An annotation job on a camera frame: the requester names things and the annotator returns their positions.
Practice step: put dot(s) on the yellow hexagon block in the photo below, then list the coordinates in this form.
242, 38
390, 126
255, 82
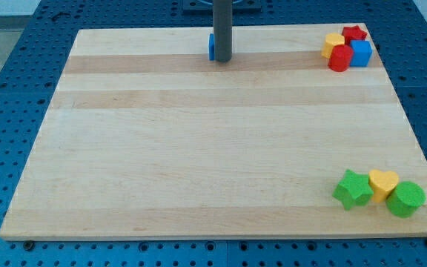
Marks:
331, 40

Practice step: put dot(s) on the green star block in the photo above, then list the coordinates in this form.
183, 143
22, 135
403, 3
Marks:
353, 190

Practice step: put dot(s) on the yellow heart block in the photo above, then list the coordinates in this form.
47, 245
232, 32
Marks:
382, 183

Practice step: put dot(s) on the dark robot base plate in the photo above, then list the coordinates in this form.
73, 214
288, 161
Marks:
206, 6

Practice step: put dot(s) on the blue block behind rod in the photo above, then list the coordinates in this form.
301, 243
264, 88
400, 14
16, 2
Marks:
211, 47

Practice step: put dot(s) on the red star block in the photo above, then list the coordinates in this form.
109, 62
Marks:
353, 33

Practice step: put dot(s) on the green cylinder block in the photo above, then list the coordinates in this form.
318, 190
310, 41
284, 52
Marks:
405, 199

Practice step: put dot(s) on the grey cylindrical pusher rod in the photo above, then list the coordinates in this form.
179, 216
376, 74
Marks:
222, 30

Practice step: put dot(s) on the blue cube block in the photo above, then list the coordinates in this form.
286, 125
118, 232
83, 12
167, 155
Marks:
362, 53

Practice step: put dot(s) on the red cylinder block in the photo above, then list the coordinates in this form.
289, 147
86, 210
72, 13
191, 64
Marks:
340, 58

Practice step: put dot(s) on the wooden board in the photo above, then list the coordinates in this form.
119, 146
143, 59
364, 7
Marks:
145, 138

